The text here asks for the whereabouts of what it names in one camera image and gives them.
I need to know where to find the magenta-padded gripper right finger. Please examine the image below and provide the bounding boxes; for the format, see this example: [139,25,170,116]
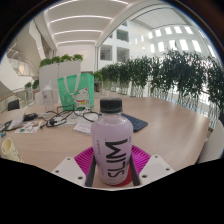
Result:
[129,144,176,187]

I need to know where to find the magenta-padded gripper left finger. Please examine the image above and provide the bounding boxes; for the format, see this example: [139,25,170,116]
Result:
[51,147,98,188]

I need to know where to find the lilac drink bottle black cap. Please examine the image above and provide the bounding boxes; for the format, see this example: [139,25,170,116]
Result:
[90,97,134,186]

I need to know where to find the white paper packet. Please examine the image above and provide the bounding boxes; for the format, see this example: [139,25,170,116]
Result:
[73,119,94,135]

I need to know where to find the colourful sticker sheet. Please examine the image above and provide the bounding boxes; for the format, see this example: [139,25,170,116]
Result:
[14,120,44,134]

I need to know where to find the pale yellow mug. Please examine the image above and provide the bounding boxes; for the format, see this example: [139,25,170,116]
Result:
[0,137,24,163]

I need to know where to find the open white magazine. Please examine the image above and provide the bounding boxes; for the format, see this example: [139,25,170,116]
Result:
[2,108,28,132]

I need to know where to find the clear shaker bottle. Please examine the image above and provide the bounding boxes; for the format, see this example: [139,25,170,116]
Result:
[41,83,55,114]

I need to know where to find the green tote bag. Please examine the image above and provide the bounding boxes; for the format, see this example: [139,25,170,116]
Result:
[57,72,95,112]

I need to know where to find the row of green hedge plants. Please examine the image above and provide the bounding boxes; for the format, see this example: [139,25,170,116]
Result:
[93,49,224,118]

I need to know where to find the potted green plant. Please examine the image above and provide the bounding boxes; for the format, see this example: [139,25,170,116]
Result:
[24,79,40,91]

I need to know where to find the tall white cabinet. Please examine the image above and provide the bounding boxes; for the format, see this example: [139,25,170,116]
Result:
[38,60,83,98]

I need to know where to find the green plants on cabinet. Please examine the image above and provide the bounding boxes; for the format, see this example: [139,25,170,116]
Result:
[39,53,84,68]

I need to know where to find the tangled black cables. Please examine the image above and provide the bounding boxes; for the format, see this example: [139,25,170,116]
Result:
[39,104,101,129]

